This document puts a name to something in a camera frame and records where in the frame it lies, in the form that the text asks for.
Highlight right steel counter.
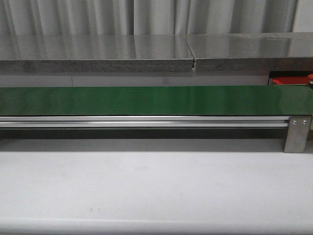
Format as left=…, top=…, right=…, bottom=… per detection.
left=187, top=32, right=313, bottom=72

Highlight red plastic bin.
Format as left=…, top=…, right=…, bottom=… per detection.
left=269, top=76, right=310, bottom=85

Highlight green conveyor belt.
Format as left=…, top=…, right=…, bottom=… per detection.
left=0, top=85, right=313, bottom=116

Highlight left steel counter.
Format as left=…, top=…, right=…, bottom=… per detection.
left=0, top=35, right=194, bottom=75

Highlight aluminium conveyor side rail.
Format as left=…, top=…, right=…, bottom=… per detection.
left=0, top=116, right=290, bottom=128

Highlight grey pleated curtain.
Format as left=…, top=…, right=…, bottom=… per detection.
left=0, top=0, right=297, bottom=35

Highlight steel conveyor support bracket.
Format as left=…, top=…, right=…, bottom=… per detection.
left=284, top=116, right=312, bottom=153

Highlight steel counter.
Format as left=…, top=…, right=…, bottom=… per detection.
left=187, top=32, right=313, bottom=72
left=0, top=35, right=194, bottom=75

